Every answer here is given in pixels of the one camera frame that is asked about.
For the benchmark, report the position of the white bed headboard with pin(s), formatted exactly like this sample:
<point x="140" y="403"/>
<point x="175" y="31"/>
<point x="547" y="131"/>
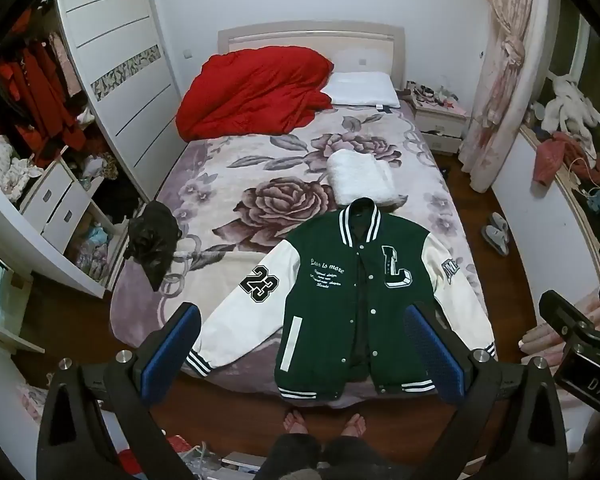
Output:
<point x="300" y="35"/>

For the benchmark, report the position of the white pillow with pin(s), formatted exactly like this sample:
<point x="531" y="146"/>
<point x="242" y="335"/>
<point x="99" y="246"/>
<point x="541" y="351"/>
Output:
<point x="360" y="89"/>

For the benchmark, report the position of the pink floral curtain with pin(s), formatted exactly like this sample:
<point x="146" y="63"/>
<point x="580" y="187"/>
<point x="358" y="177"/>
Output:
<point x="505" y="60"/>

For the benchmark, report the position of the red quilt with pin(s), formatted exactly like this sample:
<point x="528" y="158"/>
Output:
<point x="250" y="90"/>

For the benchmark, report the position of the white drawer unit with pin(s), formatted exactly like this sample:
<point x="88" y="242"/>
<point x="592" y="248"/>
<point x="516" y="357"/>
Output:
<point x="55" y="200"/>

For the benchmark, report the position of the green white varsity jacket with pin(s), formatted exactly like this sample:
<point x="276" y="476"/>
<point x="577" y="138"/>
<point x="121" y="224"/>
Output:
<point x="330" y="310"/>

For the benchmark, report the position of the person's right foot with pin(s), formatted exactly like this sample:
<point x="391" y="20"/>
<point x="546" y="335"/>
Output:
<point x="354" y="426"/>

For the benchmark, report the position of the white sliding-door wardrobe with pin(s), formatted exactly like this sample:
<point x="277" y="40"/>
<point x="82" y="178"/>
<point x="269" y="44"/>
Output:
<point x="120" y="60"/>

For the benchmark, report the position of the black crumpled cloth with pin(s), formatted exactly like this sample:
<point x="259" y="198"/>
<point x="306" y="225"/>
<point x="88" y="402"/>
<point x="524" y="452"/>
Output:
<point x="152" y="235"/>

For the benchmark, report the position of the cluster of small cosmetics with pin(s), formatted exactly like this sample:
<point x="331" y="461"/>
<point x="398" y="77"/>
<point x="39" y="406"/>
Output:
<point x="432" y="92"/>

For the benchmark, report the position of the person's foot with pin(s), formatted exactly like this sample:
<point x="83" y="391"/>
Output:
<point x="295" y="422"/>
<point x="354" y="426"/>

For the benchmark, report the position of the white nightstand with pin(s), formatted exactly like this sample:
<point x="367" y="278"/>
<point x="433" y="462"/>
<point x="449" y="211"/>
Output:
<point x="440" y="122"/>

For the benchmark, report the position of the red crumpled garment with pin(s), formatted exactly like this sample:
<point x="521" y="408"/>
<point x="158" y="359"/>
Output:
<point x="550" y="157"/>

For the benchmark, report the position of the white curved shelf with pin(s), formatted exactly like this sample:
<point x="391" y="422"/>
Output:
<point x="5" y="240"/>

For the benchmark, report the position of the person's left foot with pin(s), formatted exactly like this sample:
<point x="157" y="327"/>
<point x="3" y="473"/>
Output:
<point x="295" y="422"/>

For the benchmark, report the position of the person's dark pants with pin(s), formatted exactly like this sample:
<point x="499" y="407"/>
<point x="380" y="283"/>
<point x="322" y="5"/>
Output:
<point x="320" y="457"/>

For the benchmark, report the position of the pink folded bedding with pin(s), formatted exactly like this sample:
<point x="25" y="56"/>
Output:
<point x="535" y="340"/>

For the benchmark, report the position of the red plastic bag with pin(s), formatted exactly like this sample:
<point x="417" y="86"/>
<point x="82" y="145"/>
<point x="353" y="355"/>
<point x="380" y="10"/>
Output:
<point x="135" y="460"/>

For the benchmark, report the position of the grey slipper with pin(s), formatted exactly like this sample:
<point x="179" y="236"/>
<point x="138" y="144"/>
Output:
<point x="499" y="221"/>
<point x="495" y="241"/>

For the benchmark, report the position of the row of red hanging clothes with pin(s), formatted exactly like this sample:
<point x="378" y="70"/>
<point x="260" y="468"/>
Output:
<point x="40" y="95"/>

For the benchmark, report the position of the white bay window sill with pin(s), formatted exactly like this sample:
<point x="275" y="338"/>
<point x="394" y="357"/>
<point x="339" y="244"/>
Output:
<point x="540" y="220"/>

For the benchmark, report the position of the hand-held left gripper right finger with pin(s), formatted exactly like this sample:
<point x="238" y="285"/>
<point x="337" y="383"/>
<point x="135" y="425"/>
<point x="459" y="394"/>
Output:
<point x="432" y="360"/>

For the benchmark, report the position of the white folded fluffy towel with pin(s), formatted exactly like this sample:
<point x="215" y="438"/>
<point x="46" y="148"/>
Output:
<point x="360" y="175"/>

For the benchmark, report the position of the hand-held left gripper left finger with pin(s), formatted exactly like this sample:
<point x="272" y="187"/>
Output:
<point x="172" y="350"/>

